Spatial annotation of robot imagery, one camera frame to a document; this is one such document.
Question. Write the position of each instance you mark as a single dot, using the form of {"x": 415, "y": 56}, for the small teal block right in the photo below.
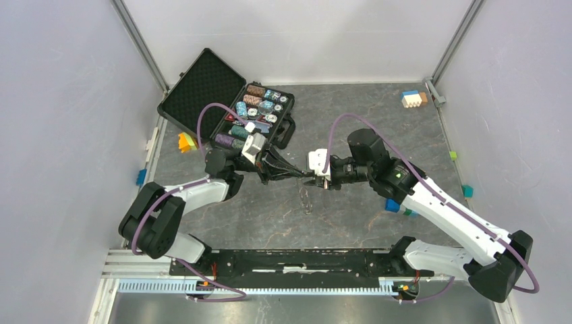
{"x": 467, "y": 191}

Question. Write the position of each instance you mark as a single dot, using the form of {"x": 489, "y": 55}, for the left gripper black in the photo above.
{"x": 267, "y": 163}

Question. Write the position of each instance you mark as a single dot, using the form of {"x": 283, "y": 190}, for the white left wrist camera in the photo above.
{"x": 254, "y": 144}

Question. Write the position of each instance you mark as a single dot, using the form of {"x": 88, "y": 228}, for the black poker chip case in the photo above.
{"x": 211, "y": 80}

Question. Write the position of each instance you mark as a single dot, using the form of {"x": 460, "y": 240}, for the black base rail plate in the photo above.
{"x": 304, "y": 268}

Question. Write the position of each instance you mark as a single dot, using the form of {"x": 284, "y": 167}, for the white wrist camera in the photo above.
{"x": 254, "y": 144}
{"x": 318, "y": 165}

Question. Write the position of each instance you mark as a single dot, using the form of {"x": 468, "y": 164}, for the orange yellow green brick stack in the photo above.
{"x": 186, "y": 143}

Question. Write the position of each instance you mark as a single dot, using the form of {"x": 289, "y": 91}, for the white toothed cable duct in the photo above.
{"x": 190, "y": 286}

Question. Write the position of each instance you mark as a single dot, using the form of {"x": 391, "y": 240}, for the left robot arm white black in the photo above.
{"x": 151, "y": 224}

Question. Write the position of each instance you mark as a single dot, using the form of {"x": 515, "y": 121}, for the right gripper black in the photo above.
{"x": 318, "y": 181}

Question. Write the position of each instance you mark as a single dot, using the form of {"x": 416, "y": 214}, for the blue white green brick stack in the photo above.
{"x": 392, "y": 206}

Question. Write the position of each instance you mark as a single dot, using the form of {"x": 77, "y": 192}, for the small blue block left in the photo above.
{"x": 140, "y": 180}

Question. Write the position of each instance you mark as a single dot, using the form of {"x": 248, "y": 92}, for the blue white orange brick stack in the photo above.
{"x": 413, "y": 98}

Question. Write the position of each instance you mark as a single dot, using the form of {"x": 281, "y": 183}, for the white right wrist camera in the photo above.
{"x": 318, "y": 165}

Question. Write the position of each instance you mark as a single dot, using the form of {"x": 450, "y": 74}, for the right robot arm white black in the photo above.
{"x": 489, "y": 257}

